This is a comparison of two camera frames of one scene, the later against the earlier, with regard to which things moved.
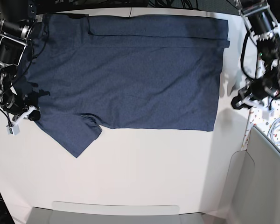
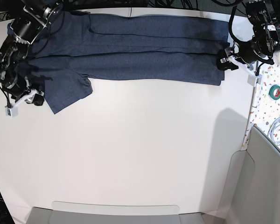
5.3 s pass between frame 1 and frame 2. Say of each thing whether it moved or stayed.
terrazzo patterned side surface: stayed
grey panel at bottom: stayed
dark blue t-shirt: moved
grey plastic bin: stayed
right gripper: moved
